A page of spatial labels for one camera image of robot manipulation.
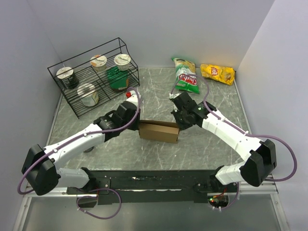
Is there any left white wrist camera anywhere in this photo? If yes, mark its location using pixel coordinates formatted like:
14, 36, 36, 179
126, 90, 142, 106

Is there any green Chuba chips bag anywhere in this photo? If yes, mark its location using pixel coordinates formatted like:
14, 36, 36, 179
172, 58, 199, 94

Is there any Chobani yogurt cup on rack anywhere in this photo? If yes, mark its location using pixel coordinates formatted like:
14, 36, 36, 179
114, 54, 131, 71

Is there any dark tin can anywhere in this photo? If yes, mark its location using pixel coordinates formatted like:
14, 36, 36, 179
84, 147, 94, 153

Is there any black wire rack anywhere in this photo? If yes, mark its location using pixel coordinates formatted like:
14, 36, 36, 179
48, 38, 140, 117

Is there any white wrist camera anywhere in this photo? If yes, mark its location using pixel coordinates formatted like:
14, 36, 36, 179
169, 93, 180, 101
126, 90, 142, 106

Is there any dark yogurt cup on rack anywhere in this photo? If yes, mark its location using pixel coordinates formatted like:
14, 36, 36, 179
56, 67, 79, 90

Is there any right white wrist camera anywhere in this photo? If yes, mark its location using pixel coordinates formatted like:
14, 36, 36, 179
169, 93, 180, 101

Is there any yellow Lays chips bag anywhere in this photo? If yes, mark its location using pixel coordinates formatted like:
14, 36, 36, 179
200, 64, 235, 86

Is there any orange yogurt cup on rack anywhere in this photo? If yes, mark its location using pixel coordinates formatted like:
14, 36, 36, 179
90, 55, 107, 72

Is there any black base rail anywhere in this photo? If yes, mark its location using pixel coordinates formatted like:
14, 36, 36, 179
66, 169, 239, 205

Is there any brown cardboard box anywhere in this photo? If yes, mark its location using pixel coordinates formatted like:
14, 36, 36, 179
139, 120, 180, 143

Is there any white cup lower rack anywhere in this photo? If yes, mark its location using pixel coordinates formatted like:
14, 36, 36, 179
77, 83, 99, 107

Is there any green snack bag in rack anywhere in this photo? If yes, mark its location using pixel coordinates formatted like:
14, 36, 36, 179
107, 66, 129, 92

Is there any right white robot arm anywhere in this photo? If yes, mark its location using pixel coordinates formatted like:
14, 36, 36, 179
169, 92, 276, 192

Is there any aluminium extrusion rail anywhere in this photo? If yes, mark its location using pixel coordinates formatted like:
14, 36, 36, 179
239, 181, 278, 194

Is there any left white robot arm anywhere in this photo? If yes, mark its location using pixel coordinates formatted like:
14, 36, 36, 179
22, 96, 140, 196

